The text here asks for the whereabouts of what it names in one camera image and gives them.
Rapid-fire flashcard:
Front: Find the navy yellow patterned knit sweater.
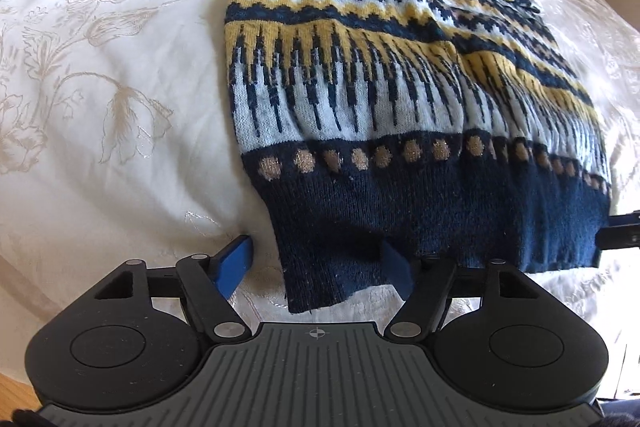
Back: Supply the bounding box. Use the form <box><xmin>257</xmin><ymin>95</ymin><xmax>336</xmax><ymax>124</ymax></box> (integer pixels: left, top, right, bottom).
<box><xmin>224</xmin><ymin>0</ymin><xmax>611</xmax><ymax>313</ymax></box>

